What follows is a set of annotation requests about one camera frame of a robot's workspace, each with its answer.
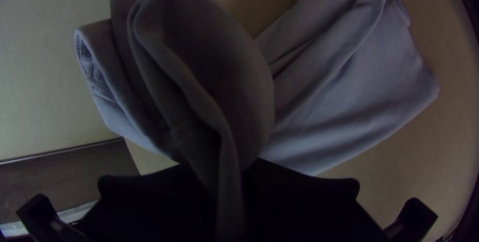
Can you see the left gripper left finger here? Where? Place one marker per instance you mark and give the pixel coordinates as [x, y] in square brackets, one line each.
[149, 208]

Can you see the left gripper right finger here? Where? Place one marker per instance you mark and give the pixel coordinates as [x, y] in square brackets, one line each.
[307, 212]

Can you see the light grey t-shirt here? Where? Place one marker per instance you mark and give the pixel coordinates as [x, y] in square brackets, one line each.
[194, 66]

